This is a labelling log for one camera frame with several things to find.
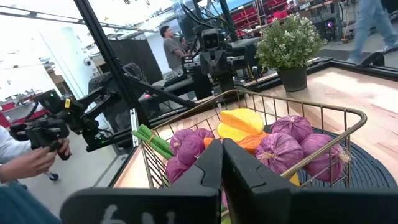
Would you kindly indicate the person's hand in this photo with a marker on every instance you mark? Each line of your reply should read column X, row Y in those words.
column 40, row 159
column 64, row 146

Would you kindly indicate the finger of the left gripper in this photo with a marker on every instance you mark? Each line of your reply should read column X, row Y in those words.
column 211, row 63
column 226, row 63

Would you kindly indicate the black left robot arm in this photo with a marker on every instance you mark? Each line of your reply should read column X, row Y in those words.
column 202, row 84

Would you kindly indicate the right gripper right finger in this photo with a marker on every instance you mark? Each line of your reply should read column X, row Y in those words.
column 264, row 205

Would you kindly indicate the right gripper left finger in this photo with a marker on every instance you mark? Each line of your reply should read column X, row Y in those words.
column 186, row 205

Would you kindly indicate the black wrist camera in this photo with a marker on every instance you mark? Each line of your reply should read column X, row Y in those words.
column 211, row 39

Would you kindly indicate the long orange pepper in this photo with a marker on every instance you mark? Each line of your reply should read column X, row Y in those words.
column 250, row 142

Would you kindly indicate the small yellow bell pepper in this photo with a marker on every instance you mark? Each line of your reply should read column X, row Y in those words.
column 294, row 180

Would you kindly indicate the black computer tower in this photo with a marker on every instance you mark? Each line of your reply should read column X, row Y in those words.
column 326, row 28

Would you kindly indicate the potted green plant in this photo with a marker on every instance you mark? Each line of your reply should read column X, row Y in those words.
column 289, row 43

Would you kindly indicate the black mesh office chair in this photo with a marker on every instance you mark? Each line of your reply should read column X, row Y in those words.
column 136, row 71

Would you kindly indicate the black keyboard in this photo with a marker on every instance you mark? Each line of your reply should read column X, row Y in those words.
column 174, row 77

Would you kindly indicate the black partition panel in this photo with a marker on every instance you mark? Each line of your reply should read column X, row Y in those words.
column 140, row 56

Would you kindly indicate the large yellow bell pepper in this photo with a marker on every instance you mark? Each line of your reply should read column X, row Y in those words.
column 241, row 123

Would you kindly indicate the shelf with red bins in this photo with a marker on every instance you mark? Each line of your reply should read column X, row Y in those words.
column 248, row 15

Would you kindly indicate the round dark blue placemat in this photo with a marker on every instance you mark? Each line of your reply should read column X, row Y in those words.
column 373, row 171

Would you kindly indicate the long green beans bundle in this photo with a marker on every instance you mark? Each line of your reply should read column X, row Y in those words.
column 152, row 138

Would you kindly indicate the white dome camera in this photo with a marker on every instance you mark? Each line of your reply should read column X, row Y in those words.
column 87, row 61

